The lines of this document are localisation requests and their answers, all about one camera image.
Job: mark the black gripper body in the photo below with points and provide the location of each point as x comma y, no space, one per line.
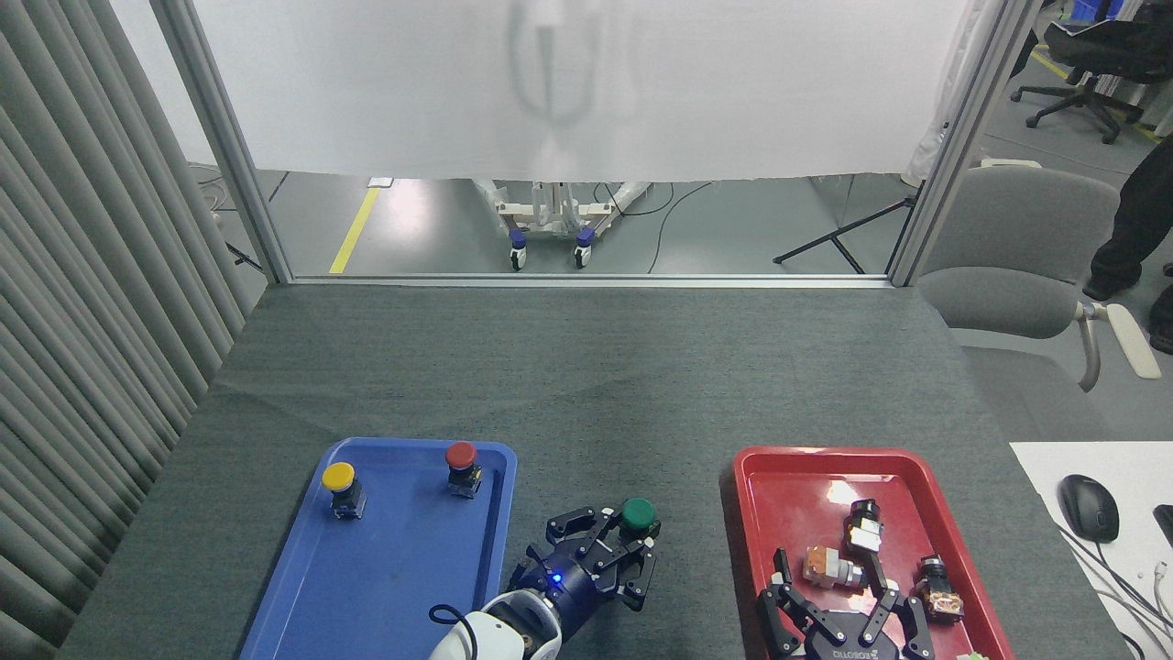
857,642
564,582

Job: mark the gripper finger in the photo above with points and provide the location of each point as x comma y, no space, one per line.
586,527
779,619
916,623
637,573

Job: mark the green push button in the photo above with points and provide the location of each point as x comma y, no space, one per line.
639,513

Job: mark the red push button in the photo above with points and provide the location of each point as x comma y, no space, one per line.
460,455

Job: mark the yellow push button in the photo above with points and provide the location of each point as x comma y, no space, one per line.
338,477

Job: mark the red plastic tray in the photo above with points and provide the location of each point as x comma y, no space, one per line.
797,504

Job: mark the blue plastic tray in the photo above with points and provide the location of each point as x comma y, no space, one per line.
403,568

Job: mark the black computer mouse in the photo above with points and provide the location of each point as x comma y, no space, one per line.
1089,507

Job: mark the white side table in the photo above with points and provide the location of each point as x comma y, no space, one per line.
1118,463

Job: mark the black keyboard corner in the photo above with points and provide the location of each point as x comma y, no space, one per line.
1165,524

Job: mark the white stand on wheels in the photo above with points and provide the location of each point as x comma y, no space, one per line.
550,220

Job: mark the black tripod legs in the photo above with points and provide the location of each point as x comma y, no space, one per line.
829,240

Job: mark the grey office chair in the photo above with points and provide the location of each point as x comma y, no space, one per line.
1017,257

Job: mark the person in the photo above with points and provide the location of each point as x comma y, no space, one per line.
1141,220

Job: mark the white cloth screen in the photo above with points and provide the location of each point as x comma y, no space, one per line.
412,82

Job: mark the grey pleated curtain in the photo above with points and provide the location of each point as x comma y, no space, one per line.
82,321

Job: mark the black office chair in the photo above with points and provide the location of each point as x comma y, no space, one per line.
1095,55

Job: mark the black copper switch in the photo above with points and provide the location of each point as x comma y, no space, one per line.
937,591

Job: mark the grey orange switch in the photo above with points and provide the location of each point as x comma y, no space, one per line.
827,566

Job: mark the black silver switch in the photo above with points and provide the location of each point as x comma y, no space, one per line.
862,532

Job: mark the silver frame rail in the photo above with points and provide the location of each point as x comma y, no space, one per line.
586,280

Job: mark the silver frame post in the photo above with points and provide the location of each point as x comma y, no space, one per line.
224,147
953,156

